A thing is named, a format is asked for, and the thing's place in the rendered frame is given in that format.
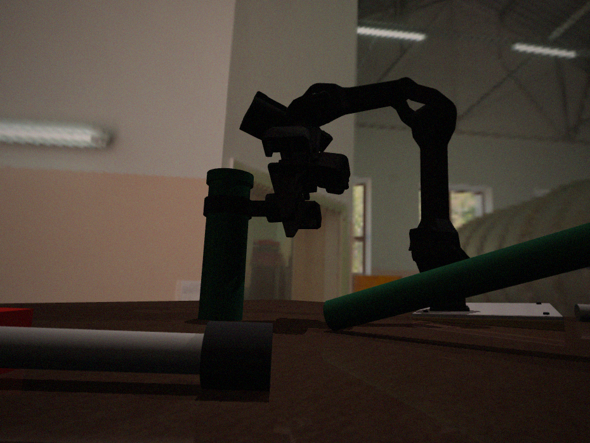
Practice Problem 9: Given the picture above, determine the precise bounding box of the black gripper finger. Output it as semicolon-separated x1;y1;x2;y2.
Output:
268;162;313;219
282;202;318;237

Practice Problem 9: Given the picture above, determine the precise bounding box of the white cylinder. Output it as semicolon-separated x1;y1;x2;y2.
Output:
574;304;590;322

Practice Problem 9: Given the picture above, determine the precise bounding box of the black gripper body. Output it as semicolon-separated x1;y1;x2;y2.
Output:
262;126;322;229

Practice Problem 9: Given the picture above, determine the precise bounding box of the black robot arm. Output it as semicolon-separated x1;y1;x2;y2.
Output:
239;77;470;273

